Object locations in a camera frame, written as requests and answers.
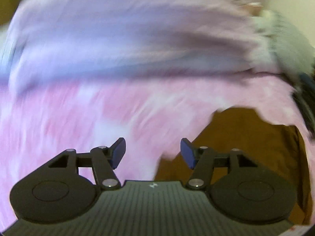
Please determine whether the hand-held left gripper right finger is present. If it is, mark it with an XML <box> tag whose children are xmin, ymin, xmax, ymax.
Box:
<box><xmin>180</xmin><ymin>138</ymin><xmax>259</xmax><ymax>191</ymax></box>

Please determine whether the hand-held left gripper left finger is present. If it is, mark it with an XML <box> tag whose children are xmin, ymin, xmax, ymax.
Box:
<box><xmin>48</xmin><ymin>138</ymin><xmax>127</xmax><ymax>190</ymax></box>

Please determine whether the brown garment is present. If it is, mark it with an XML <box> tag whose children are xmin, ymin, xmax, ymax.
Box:
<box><xmin>154</xmin><ymin>107</ymin><xmax>313</xmax><ymax>227</ymax></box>

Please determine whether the pile of dark clothes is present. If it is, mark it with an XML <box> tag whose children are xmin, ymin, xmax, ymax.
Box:
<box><xmin>292</xmin><ymin>72</ymin><xmax>315</xmax><ymax>134</ymax></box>

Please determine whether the pink mottled bed sheet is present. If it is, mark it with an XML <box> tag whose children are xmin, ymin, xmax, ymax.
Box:
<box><xmin>0</xmin><ymin>72</ymin><xmax>313</xmax><ymax>228</ymax></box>

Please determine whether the lavender comforter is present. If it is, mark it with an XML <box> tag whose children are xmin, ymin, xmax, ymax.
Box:
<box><xmin>0</xmin><ymin>0</ymin><xmax>281</xmax><ymax>91</ymax></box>

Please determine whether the pale grey bedding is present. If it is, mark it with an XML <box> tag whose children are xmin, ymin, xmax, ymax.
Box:
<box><xmin>252</xmin><ymin>9</ymin><xmax>315</xmax><ymax>86</ymax></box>

